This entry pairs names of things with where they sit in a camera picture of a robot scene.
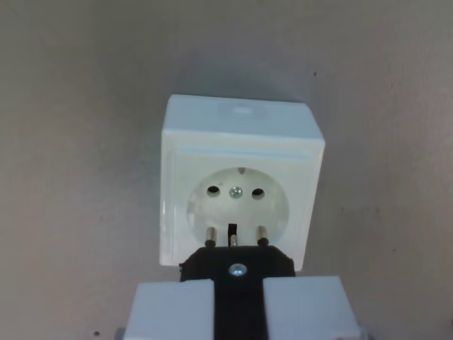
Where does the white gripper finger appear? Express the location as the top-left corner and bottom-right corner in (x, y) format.
(263, 276), (360, 340)
(123, 279), (216, 340)

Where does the black two-pin power plug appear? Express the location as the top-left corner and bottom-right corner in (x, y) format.
(178, 225), (297, 340)

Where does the white wall socket box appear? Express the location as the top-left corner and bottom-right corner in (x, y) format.
(159, 93), (327, 273)

